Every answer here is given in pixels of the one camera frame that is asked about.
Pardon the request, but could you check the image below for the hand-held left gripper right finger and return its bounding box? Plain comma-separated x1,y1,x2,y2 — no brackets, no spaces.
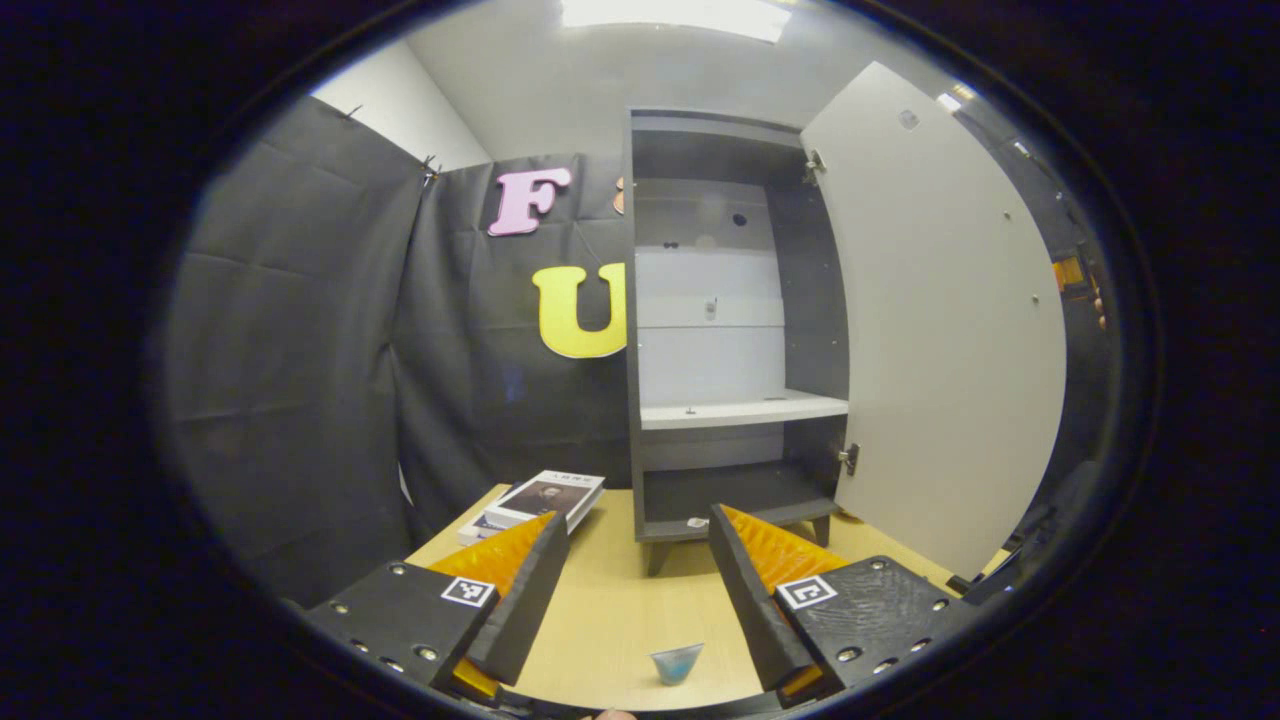
708,503,976,709

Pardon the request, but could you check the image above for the large ceiling light panel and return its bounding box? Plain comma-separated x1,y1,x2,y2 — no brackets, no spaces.
560,0,793,44

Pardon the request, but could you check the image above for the black backdrop cloth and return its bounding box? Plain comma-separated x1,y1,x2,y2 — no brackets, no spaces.
160,90,1131,606

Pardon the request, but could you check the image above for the white portrait cover book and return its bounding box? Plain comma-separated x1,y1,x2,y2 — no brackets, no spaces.
495,469,607,531

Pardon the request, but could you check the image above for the white and blue tube bottle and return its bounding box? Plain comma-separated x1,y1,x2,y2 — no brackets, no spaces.
649,642,705,687

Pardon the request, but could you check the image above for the white thin book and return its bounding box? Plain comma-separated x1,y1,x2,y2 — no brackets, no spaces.
458,510,561,547

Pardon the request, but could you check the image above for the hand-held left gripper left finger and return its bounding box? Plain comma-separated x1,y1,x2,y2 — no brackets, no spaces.
305,510,571,706

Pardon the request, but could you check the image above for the white cabinet shelf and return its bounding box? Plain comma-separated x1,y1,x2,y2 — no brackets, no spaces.
640,388,850,432

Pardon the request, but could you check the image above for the grey cabinet door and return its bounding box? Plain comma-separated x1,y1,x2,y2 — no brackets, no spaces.
800,60,1069,581

